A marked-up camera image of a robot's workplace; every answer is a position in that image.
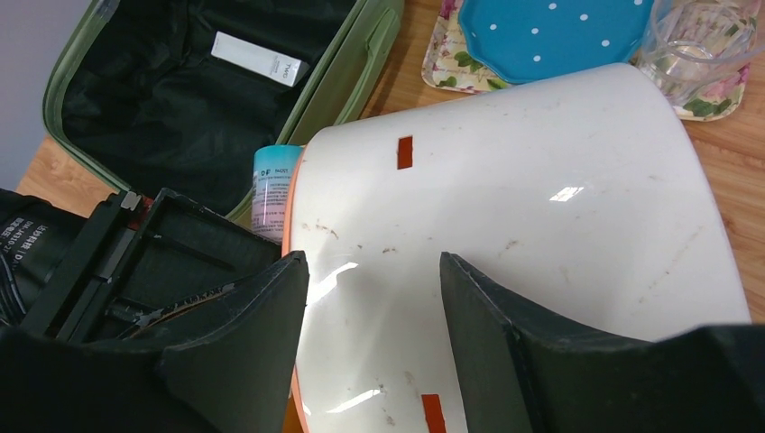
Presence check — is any blue pink spray bottle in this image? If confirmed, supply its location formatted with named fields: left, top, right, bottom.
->
left=251, top=144, right=303, bottom=244

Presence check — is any blue polka dot plate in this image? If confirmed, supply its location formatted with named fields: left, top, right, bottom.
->
left=458, top=0, right=653, bottom=84

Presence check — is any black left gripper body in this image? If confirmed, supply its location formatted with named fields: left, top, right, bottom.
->
left=1, top=189, right=281, bottom=343

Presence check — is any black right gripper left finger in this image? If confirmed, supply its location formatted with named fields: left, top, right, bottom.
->
left=1, top=251, right=309, bottom=432

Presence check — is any green hard-shell suitcase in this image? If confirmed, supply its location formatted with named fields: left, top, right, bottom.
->
left=42, top=1, right=404, bottom=220

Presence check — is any white cosmetic box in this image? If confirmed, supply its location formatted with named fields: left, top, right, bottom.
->
left=210, top=32, right=310, bottom=88

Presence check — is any clear drinking glass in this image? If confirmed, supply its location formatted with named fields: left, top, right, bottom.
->
left=634, top=1, right=764, bottom=108

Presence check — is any white and orange drawer cabinet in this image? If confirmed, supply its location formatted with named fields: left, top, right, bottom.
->
left=284, top=63, right=751, bottom=432

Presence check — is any floral placemat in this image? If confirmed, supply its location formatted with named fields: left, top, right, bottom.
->
left=421, top=1, right=751, bottom=122

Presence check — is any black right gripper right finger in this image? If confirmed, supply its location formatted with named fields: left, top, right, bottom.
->
left=439, top=253, right=764, bottom=432

